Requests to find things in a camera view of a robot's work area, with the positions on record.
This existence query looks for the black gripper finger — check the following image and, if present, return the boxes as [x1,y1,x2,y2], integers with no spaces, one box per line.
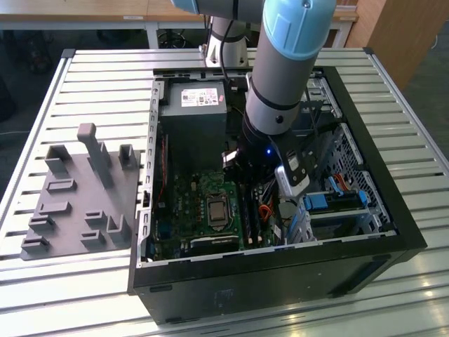
[221,150,243,173]

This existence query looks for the grey power supply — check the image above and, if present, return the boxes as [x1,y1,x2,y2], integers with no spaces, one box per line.
[159,81,229,173]

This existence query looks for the silver CPU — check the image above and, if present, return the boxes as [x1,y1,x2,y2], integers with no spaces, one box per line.
[209,201,228,221]

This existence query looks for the metal CPU socket cover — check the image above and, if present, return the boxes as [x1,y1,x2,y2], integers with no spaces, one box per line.
[205,192,232,230]

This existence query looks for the grey round speaker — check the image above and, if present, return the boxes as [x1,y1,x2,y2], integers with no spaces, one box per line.
[279,199,300,225]

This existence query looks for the green motherboard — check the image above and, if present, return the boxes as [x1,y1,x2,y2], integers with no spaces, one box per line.
[150,168,281,259]

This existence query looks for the hard disk in blue carrier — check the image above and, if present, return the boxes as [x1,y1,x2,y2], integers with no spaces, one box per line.
[302,191,369,213]

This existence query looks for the grey metal drive cage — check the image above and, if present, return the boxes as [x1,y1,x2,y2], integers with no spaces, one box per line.
[297,77,343,138]

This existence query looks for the black graphics card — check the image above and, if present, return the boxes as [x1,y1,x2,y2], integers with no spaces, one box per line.
[189,234,241,256]

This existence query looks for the black PC case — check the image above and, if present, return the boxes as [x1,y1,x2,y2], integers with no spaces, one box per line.
[126,65,428,326]

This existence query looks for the grey parts rack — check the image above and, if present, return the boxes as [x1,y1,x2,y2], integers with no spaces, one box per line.
[19,122,142,261]

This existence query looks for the wooden cabinet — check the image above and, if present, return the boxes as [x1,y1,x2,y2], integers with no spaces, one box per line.
[345,0,449,92]

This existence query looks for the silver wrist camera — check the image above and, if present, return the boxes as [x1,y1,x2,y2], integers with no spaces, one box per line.
[274,149,311,196]

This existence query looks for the orange wire bundle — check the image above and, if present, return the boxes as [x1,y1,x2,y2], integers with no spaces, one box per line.
[258,205,278,224]

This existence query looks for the blue data wire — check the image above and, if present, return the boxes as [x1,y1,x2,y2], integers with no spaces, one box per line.
[328,176,344,197]

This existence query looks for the wooden desk white frame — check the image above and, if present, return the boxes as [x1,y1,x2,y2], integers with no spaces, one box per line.
[0,0,358,48]

